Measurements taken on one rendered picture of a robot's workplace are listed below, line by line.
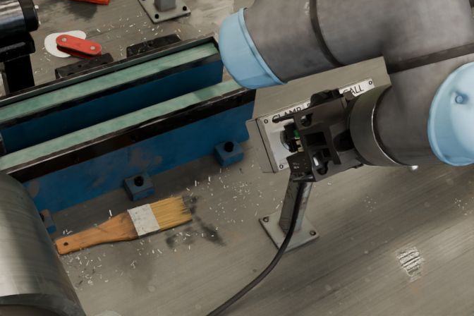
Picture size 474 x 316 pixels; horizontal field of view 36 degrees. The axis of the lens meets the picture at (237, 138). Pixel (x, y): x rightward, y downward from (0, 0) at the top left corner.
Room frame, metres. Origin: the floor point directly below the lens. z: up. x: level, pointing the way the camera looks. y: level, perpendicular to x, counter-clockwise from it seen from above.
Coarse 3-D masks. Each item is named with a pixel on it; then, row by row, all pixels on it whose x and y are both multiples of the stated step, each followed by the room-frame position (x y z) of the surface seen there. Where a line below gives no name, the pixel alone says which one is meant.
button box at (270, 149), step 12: (348, 84) 0.70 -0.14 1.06; (360, 84) 0.68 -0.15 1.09; (372, 84) 0.68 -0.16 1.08; (288, 108) 0.62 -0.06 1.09; (300, 108) 0.62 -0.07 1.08; (252, 120) 0.61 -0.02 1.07; (264, 120) 0.59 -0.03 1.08; (288, 120) 0.60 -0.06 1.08; (252, 132) 0.60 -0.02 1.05; (264, 132) 0.58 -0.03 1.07; (276, 132) 0.59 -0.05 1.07; (264, 144) 0.58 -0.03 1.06; (276, 144) 0.58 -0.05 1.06; (264, 156) 0.58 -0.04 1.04; (276, 156) 0.56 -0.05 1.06; (264, 168) 0.57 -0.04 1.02; (276, 168) 0.55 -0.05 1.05; (288, 168) 0.56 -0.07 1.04
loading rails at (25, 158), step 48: (192, 48) 0.88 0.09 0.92; (48, 96) 0.74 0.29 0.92; (96, 96) 0.76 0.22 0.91; (144, 96) 0.80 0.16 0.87; (192, 96) 0.78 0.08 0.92; (240, 96) 0.79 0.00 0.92; (48, 144) 0.64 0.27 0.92; (96, 144) 0.65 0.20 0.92; (144, 144) 0.69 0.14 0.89; (192, 144) 0.74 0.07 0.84; (48, 192) 0.61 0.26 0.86; (96, 192) 0.65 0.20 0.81; (144, 192) 0.66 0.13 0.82
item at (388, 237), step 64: (64, 0) 1.10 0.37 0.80; (128, 0) 1.13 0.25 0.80; (192, 0) 1.15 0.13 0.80; (64, 64) 0.92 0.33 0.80; (384, 64) 1.04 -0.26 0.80; (192, 192) 0.68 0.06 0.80; (256, 192) 0.70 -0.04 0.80; (320, 192) 0.72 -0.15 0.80; (384, 192) 0.73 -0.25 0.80; (448, 192) 0.75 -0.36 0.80; (128, 256) 0.55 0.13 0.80; (192, 256) 0.57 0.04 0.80; (256, 256) 0.58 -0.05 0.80; (320, 256) 0.60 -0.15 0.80; (384, 256) 0.61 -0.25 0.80; (448, 256) 0.63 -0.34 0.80
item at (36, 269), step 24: (0, 192) 0.41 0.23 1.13; (24, 192) 0.44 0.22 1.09; (0, 216) 0.38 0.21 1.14; (24, 216) 0.40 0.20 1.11; (0, 240) 0.35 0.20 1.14; (24, 240) 0.36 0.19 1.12; (48, 240) 0.39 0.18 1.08; (0, 264) 0.32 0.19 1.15; (24, 264) 0.33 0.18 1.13; (48, 264) 0.35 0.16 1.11; (0, 288) 0.29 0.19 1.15; (24, 288) 0.30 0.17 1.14; (48, 288) 0.32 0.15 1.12; (72, 288) 0.34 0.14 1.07; (72, 312) 0.32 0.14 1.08
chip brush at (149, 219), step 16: (144, 208) 0.63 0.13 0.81; (160, 208) 0.64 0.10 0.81; (176, 208) 0.64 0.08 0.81; (112, 224) 0.60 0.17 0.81; (128, 224) 0.60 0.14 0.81; (144, 224) 0.60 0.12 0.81; (160, 224) 0.61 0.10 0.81; (176, 224) 0.61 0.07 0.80; (64, 240) 0.56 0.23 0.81; (80, 240) 0.56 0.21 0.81; (96, 240) 0.57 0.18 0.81; (112, 240) 0.57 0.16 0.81
